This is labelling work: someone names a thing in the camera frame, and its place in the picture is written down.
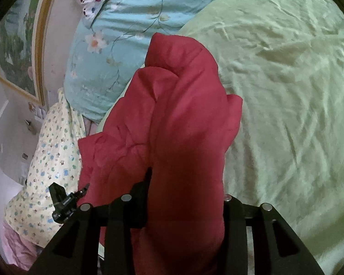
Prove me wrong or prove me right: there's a white headboard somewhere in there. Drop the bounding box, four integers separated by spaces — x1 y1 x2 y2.
0 99 29 187

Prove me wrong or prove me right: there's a yellow animal print blanket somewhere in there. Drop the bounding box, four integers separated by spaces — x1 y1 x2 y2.
4 87 88 248

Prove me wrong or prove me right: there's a gold framed wall picture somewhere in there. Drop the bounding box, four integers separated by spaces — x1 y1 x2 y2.
0 0 64 106

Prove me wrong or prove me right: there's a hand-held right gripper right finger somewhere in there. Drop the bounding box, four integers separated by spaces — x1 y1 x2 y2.
221 193 326 275

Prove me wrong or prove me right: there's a red quilted jacket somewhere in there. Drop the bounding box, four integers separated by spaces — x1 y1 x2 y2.
78 33 244 275

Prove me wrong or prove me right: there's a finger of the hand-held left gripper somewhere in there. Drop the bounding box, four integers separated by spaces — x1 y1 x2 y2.
73 183 90 200

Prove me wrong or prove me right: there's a light blue floral pillow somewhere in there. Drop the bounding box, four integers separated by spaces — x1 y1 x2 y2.
64 0 258 122

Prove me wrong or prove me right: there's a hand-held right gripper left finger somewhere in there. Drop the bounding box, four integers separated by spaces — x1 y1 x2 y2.
29 168 153 275

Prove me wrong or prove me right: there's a pink cloth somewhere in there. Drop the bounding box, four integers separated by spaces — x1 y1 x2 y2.
1 222 43 270

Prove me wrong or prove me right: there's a light green blanket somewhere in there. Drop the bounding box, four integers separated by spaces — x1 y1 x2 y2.
97 0 344 270

